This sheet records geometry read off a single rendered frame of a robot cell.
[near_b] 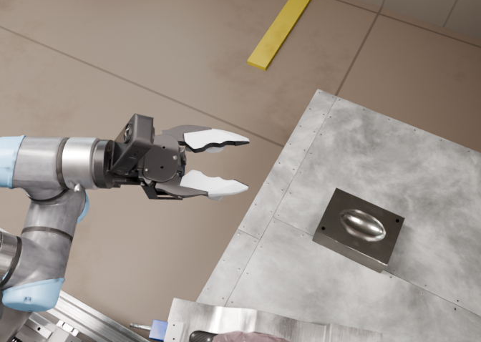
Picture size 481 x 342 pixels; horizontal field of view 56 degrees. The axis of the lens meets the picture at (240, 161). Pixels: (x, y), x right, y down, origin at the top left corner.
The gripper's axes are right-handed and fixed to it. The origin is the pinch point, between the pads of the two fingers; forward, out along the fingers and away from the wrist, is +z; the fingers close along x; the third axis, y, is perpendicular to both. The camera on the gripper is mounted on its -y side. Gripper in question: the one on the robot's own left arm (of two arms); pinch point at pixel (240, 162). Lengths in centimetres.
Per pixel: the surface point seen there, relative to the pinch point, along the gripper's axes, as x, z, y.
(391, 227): -7, 40, 60
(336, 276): 5, 26, 65
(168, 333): 21, -16, 55
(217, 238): -25, -11, 150
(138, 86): -114, -61, 163
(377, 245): -2, 36, 59
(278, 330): 19, 9, 55
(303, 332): 20, 15, 56
